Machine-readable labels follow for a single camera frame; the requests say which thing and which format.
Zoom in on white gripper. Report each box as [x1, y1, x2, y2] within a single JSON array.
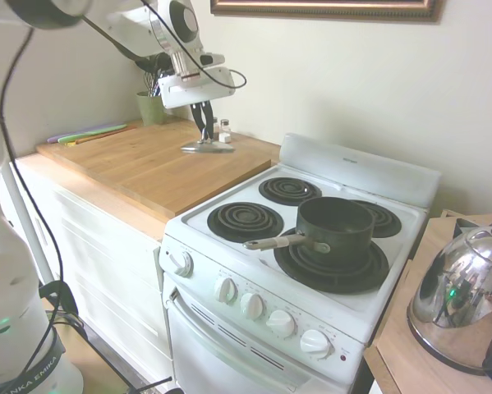
[[159, 66, 236, 140]]

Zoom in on glass pot lid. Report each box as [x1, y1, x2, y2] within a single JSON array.
[[180, 127, 236, 155]]

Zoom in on glass salt shaker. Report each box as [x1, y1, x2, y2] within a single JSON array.
[[218, 118, 233, 144]]

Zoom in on green utensil holder cup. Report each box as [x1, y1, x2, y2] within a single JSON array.
[[136, 90, 168, 127]]

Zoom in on black whisk and utensils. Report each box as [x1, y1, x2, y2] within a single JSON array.
[[136, 53, 173, 99]]

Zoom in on large wooden cutting board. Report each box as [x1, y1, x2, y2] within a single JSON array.
[[35, 118, 274, 219]]

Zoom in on green plastic utensil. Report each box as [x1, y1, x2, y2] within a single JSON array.
[[57, 124, 129, 145]]

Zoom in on orange plastic utensil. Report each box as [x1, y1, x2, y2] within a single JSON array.
[[75, 126, 138, 146]]

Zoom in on medium black coil burner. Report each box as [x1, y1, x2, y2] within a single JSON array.
[[206, 200, 286, 244]]

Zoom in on small black coil burner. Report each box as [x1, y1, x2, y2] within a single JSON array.
[[258, 176, 323, 206], [349, 199, 402, 239]]

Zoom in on white oven control knob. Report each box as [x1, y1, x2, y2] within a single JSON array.
[[169, 250, 194, 277]]

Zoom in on white stove knob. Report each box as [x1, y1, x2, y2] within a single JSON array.
[[240, 292, 266, 322], [265, 309, 296, 340], [299, 328, 333, 359], [214, 277, 238, 305]]

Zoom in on white kitchen cabinet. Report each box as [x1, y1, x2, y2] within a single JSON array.
[[9, 153, 175, 387]]

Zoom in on large black coil burner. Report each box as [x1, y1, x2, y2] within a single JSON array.
[[273, 227, 390, 295]]

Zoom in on white stand pole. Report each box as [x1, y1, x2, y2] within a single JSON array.
[[0, 170, 57, 291]]

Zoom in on white electric stove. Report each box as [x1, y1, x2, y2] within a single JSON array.
[[159, 133, 443, 394]]

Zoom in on shiny steel kettle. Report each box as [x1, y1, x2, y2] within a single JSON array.
[[407, 217, 492, 391]]

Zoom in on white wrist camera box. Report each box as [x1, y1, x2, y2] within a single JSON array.
[[195, 52, 226, 67]]

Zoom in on gold picture frame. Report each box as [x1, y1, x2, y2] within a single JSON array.
[[210, 0, 447, 23]]

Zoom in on dark saucepan with handle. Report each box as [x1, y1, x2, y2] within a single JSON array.
[[242, 196, 375, 264]]

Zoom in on black arm base cable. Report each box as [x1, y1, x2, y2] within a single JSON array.
[[0, 26, 68, 394]]

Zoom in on white oven door handle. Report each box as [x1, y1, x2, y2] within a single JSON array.
[[165, 286, 312, 392]]

